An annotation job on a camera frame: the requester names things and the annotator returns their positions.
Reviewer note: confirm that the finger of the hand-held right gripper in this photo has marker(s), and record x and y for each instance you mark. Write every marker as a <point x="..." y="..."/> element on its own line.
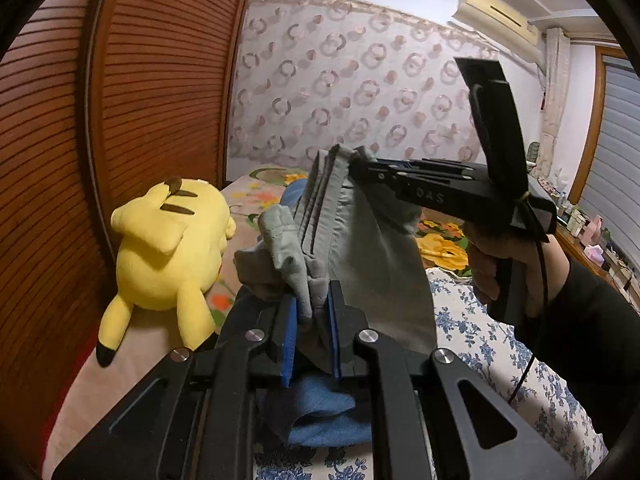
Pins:
<point x="372" y="172"/>
<point x="435" y="166"/>

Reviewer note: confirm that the colourful flower blanket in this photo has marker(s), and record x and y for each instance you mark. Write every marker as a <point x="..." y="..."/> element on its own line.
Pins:
<point x="445" y="250"/>

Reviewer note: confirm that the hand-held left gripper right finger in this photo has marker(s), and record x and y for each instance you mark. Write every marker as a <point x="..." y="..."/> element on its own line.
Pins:
<point x="334" y="335"/>

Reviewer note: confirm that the person's right hand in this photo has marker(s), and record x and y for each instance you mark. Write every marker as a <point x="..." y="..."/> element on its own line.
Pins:
<point x="480" y="265"/>

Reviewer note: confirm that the pink container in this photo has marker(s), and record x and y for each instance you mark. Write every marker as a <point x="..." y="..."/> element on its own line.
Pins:
<point x="595" y="226"/>

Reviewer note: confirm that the yellow plush toy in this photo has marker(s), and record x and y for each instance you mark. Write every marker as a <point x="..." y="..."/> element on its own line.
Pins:
<point x="160" y="255"/>

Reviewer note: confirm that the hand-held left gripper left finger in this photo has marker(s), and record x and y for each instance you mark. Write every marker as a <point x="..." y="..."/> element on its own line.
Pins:
<point x="289" y="342"/>

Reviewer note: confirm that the window with grey blind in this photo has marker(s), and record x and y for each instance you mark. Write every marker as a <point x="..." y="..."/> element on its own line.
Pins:
<point x="620" y="150"/>

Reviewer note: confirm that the folded blue jeans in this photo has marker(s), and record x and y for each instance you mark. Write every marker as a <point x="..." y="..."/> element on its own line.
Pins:
<point x="320" y="420"/>

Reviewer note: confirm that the pink tissue box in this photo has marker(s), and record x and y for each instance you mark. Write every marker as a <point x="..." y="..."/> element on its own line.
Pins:
<point x="597" y="255"/>

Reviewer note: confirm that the wooden louvered wardrobe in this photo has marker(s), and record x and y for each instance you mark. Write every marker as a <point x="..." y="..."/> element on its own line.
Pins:
<point x="165" y="85"/>

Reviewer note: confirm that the person's right forearm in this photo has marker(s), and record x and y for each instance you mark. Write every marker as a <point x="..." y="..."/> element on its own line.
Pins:
<point x="590" y="335"/>

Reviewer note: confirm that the cream air conditioner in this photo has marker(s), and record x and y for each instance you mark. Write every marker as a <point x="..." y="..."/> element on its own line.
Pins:
<point x="500" y="17"/>

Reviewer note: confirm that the grey-green pants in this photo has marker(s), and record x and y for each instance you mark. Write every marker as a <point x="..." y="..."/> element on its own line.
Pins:
<point x="380" y="270"/>

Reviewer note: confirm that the white lace curtain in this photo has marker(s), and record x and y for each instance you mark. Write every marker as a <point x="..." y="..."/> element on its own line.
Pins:
<point x="552" y="100"/>

